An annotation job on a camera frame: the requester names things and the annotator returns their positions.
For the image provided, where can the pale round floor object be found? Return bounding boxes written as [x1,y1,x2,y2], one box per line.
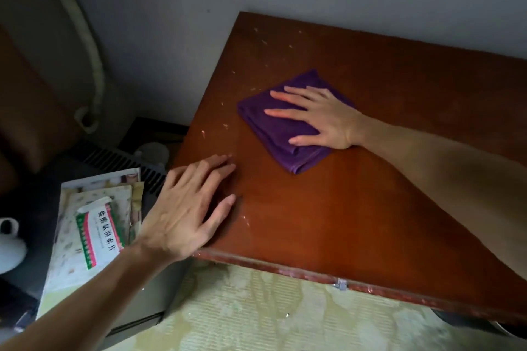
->
[133,142,170,171]

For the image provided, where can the person's right forearm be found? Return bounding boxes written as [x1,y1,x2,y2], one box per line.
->
[358,116,527,281]

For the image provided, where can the cream insulated pipe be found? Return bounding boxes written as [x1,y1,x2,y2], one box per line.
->
[29,0,106,135]

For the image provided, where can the person's right hand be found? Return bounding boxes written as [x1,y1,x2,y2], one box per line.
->
[265,86,371,151]

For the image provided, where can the round metal bin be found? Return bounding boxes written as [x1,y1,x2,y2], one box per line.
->
[430,308,527,339]

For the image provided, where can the white glossy booklet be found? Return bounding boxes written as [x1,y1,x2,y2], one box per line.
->
[36,168,145,321]

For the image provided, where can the purple cloth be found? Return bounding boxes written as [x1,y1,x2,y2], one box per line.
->
[237,69,357,176]

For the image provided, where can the white ceramic mug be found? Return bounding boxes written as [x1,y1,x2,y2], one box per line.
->
[0,218,29,275]

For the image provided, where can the white green red medicine box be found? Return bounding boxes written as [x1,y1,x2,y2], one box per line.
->
[75,196,126,270]

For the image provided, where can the person's left hand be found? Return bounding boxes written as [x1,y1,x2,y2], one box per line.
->
[133,154,238,263]

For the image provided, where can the reddish brown wooden table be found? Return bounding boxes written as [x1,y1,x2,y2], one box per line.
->
[172,11,527,327]

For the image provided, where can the cream patterned booklet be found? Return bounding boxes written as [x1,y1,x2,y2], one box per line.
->
[53,185,133,294]

